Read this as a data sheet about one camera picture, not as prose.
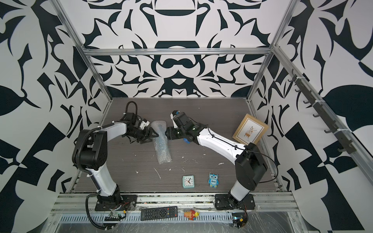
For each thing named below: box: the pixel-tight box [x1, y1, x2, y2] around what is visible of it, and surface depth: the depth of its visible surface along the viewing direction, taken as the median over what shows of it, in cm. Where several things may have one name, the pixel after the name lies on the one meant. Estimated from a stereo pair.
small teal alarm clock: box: [182, 174, 195, 189], surface depth 81 cm
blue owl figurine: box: [208, 172, 220, 188], surface depth 82 cm
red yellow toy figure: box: [183, 209, 201, 221], surface depth 70 cm
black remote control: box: [140, 205, 178, 221], surface depth 71 cm
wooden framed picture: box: [232, 113, 270, 146], surface depth 91 cm
